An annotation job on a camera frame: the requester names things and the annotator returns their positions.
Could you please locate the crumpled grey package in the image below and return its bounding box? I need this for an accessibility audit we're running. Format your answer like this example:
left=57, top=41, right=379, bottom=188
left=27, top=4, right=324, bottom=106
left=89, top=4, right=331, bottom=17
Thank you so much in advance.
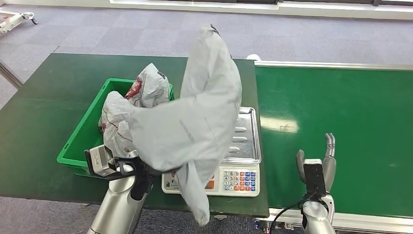
left=98, top=91, right=140, bottom=159

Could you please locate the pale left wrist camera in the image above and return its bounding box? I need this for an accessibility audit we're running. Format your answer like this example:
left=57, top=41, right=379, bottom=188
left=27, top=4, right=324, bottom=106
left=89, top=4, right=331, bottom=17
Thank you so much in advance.
left=84, top=144, right=136, bottom=179

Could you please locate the black camera cable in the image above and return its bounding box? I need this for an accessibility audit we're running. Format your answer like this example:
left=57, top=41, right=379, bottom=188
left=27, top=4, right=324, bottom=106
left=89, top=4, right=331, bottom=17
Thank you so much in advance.
left=269, top=193, right=316, bottom=234

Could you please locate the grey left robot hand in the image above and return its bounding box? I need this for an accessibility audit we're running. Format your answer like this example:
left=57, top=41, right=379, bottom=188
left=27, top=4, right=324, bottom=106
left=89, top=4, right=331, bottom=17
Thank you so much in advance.
left=128, top=157, right=182, bottom=201

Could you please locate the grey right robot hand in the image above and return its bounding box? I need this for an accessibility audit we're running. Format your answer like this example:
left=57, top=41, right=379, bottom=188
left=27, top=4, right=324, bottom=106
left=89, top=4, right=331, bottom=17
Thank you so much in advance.
left=295, top=133, right=337, bottom=195

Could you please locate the green plastic bin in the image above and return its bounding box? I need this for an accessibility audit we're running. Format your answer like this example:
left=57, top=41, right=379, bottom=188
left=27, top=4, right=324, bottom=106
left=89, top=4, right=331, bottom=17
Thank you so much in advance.
left=56, top=78, right=175, bottom=178

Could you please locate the green conveyor belt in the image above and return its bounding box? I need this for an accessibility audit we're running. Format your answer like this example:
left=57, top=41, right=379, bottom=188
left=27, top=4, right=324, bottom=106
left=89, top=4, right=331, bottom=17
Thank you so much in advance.
left=254, top=66, right=413, bottom=218

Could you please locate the grey package with red circle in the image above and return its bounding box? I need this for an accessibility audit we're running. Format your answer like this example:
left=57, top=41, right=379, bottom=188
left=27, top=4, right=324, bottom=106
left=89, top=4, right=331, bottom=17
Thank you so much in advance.
left=127, top=23, right=243, bottom=227

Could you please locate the white wheeled cart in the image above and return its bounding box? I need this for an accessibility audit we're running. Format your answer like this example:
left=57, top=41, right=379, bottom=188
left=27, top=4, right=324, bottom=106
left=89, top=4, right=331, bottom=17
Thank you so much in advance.
left=0, top=10, right=39, bottom=35

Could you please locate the white scale with steel tray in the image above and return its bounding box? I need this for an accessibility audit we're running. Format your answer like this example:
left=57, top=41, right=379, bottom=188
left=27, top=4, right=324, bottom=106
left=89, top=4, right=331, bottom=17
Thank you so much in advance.
left=161, top=107, right=262, bottom=198

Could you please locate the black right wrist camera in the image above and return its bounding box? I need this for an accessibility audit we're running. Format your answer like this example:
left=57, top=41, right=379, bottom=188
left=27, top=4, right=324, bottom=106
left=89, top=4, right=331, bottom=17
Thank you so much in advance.
left=302, top=158, right=327, bottom=198

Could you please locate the grey package with red print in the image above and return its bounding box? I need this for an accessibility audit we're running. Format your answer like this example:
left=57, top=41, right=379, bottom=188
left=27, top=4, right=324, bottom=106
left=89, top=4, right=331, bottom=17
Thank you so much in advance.
left=124, top=63, right=171, bottom=109

